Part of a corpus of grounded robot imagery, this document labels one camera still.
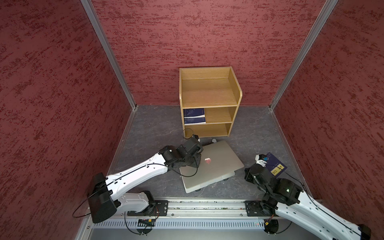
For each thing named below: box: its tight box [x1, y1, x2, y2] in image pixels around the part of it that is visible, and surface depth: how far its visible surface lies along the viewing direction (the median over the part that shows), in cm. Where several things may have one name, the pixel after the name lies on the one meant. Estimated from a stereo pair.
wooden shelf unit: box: [179, 66, 243, 138], surface depth 90 cm
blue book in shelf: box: [183, 108, 206, 126], surface depth 91 cm
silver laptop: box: [179, 140, 245, 194], surface depth 74 cm
